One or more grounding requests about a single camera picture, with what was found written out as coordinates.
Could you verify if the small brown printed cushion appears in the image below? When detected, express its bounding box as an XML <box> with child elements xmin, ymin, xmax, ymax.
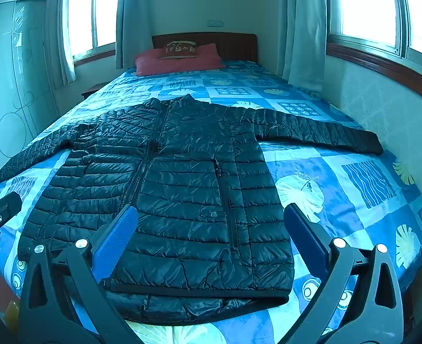
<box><xmin>160</xmin><ymin>40</ymin><xmax>198</xmax><ymax>60</ymax></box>

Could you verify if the dark wooden nightstand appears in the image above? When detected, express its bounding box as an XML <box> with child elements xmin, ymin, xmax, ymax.
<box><xmin>81</xmin><ymin>83</ymin><xmax>106</xmax><ymax>100</ymax></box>

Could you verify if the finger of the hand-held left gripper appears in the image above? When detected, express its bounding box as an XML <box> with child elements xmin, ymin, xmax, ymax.
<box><xmin>0</xmin><ymin>191</ymin><xmax>22</xmax><ymax>262</ymax></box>

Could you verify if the black quilted puffer jacket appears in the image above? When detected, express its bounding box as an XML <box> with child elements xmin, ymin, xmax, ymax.
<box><xmin>0</xmin><ymin>93</ymin><xmax>384</xmax><ymax>325</ymax></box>

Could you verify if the long pale curtain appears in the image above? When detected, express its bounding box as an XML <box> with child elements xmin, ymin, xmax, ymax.
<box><xmin>282</xmin><ymin>0</ymin><xmax>331</xmax><ymax>95</ymax></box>

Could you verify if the white wardrobe with circle pattern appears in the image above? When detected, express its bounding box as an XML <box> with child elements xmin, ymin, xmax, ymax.
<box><xmin>0</xmin><ymin>0</ymin><xmax>59</xmax><ymax>183</ymax></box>

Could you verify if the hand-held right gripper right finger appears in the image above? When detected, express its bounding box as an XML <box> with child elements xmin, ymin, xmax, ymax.
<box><xmin>283</xmin><ymin>202</ymin><xmax>405</xmax><ymax>344</ymax></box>

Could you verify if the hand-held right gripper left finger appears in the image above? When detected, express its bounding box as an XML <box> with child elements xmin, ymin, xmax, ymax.
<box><xmin>17</xmin><ymin>205</ymin><xmax>151</xmax><ymax>344</ymax></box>

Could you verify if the narrow pale curtain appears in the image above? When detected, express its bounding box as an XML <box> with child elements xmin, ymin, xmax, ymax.
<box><xmin>55</xmin><ymin>0</ymin><xmax>77</xmax><ymax>87</ymax></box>

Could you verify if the small window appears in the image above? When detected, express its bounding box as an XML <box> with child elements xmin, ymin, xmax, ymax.
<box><xmin>68</xmin><ymin>0</ymin><xmax>122</xmax><ymax>61</ymax></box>

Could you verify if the pale curtain beside headboard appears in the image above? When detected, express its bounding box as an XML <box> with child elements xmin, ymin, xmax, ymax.
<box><xmin>115</xmin><ymin>0</ymin><xmax>153</xmax><ymax>70</ymax></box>

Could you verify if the blue patterned bed blanket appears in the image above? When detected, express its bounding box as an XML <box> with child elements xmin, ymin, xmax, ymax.
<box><xmin>0</xmin><ymin>60</ymin><xmax>422</xmax><ymax>344</ymax></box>

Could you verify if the wide window with wooden sill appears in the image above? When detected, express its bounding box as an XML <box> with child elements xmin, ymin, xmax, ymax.
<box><xmin>324</xmin><ymin>0</ymin><xmax>422</xmax><ymax>110</ymax></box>

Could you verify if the dark wooden headboard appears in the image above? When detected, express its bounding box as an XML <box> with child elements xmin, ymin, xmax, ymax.
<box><xmin>151</xmin><ymin>33</ymin><xmax>259</xmax><ymax>62</ymax></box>

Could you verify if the red pillow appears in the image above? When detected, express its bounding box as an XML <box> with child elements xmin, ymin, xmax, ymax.
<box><xmin>134</xmin><ymin>43</ymin><xmax>226</xmax><ymax>77</ymax></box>

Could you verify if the yellow object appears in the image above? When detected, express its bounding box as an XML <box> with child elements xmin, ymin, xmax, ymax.
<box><xmin>5</xmin><ymin>299</ymin><xmax>20</xmax><ymax>330</ymax></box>

